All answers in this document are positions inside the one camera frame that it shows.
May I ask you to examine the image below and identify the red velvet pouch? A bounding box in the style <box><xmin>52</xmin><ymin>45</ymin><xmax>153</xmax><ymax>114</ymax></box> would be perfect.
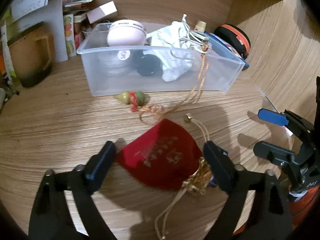
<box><xmin>116</xmin><ymin>119</ymin><xmax>202</xmax><ymax>191</ymax></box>

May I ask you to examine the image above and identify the white drawstring bag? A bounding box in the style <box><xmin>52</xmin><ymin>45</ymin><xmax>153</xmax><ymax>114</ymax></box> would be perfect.
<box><xmin>146</xmin><ymin>14</ymin><xmax>210</xmax><ymax>82</ymax></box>

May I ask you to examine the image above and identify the green gourd charm with cord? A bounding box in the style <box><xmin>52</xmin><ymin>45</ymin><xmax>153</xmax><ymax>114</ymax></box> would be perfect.
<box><xmin>114</xmin><ymin>44</ymin><xmax>209</xmax><ymax>123</ymax></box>

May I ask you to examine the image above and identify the pink round case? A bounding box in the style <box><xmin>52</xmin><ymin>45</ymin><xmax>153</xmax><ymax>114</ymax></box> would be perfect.
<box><xmin>107</xmin><ymin>20</ymin><xmax>146</xmax><ymax>47</ymax></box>

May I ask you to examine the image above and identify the orange black round case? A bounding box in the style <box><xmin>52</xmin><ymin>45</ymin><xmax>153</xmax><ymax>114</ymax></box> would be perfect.
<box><xmin>214</xmin><ymin>24</ymin><xmax>251</xmax><ymax>59</ymax></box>

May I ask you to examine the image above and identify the blue colourful pouch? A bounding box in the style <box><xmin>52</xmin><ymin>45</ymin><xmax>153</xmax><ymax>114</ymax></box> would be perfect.
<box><xmin>204</xmin><ymin>31</ymin><xmax>249</xmax><ymax>71</ymax></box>

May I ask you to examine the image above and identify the cream lotion bottle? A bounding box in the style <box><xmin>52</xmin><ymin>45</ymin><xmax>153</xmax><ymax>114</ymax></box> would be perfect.
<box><xmin>194</xmin><ymin>21</ymin><xmax>207</xmax><ymax>33</ymax></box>

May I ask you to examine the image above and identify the tall yellow green bottle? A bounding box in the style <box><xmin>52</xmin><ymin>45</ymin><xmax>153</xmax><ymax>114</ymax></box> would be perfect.
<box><xmin>1</xmin><ymin>21</ymin><xmax>16</xmax><ymax>81</ymax></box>

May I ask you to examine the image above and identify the clear plastic storage bin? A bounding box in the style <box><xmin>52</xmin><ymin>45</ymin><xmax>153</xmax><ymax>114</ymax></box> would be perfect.
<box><xmin>77</xmin><ymin>23</ymin><xmax>246</xmax><ymax>96</ymax></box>

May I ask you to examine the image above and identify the brown ceramic mug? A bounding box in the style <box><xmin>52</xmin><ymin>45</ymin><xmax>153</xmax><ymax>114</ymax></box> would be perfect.
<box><xmin>8</xmin><ymin>22</ymin><xmax>55</xmax><ymax>88</ymax></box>

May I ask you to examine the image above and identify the fruit pattern box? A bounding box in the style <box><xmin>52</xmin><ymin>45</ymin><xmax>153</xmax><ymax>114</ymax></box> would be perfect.
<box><xmin>63</xmin><ymin>14</ymin><xmax>76</xmax><ymax>58</ymax></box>

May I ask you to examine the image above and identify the small white cardboard box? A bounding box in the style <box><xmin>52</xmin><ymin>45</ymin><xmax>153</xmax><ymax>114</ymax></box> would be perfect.
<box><xmin>87</xmin><ymin>1</ymin><xmax>118</xmax><ymax>24</ymax></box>

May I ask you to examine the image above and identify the stack of booklets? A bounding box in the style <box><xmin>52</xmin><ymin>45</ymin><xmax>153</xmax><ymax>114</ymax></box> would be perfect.
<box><xmin>62</xmin><ymin>0</ymin><xmax>94</xmax><ymax>12</ymax></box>

